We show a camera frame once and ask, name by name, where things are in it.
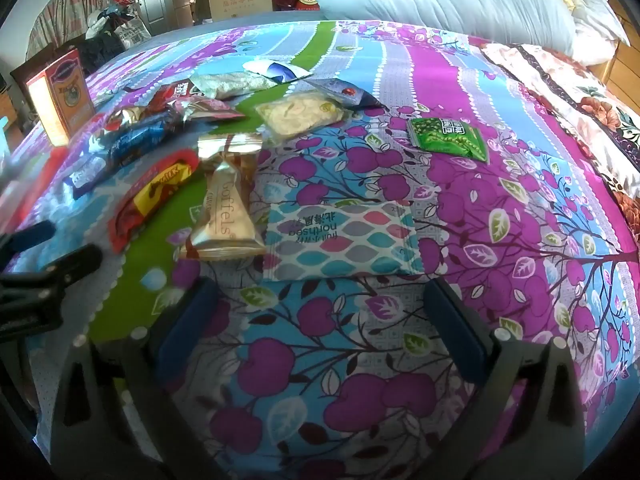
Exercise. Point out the white pillow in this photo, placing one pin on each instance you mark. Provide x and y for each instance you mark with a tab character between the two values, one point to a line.
595	20

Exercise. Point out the red and yellow packet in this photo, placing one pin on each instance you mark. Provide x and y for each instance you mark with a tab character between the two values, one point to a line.
150	195

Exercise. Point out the pink cake packet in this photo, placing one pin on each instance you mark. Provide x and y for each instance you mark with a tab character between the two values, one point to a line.
210	107

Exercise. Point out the colourful printed bedsheet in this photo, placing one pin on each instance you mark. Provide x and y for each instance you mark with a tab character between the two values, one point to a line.
500	210

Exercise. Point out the small gold striped packet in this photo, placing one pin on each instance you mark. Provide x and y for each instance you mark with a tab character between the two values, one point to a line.
240	142

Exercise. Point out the pale clear cracker packet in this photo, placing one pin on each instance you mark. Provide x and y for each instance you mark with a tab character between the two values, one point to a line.
300	112

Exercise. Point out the green snack packet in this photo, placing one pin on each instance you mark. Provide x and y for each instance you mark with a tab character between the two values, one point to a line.
447	137

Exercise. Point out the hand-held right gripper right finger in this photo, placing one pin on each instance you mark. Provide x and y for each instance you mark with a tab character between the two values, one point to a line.
460	330

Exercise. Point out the floral blanket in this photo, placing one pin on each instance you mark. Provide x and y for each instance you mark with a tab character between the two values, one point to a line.
575	100

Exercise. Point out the tall gold snack packet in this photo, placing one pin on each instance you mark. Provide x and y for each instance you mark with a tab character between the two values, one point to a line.
225	210

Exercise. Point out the wooden headboard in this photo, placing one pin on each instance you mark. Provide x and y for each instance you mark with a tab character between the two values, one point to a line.
625	60

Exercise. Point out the teal leaf-patterned packet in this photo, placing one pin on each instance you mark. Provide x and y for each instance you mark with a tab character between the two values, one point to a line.
340	240

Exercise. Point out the red and silver packet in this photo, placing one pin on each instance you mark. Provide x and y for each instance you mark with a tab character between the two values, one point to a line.
120	122

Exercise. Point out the white and blue packet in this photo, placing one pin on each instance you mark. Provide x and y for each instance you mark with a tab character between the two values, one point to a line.
277	69

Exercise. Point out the pile of bags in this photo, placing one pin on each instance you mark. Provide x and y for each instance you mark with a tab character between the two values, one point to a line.
115	35

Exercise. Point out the orange cardboard snack box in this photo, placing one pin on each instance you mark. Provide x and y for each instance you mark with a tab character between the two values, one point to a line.
70	95

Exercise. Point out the blue cookie packet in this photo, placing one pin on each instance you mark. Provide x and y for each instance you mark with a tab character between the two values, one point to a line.
125	147

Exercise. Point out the light blue duvet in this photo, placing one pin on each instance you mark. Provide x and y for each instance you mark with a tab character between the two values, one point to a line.
450	0

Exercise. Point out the flat red packet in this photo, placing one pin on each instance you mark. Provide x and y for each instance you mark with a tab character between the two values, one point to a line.
42	185

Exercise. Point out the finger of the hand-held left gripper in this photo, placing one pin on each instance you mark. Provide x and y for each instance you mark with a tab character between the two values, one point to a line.
32	236
55	267

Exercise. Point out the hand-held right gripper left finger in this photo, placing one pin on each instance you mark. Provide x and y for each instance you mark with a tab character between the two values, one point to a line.
186	320

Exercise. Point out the striped fabric arched screen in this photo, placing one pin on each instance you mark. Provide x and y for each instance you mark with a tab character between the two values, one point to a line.
65	15

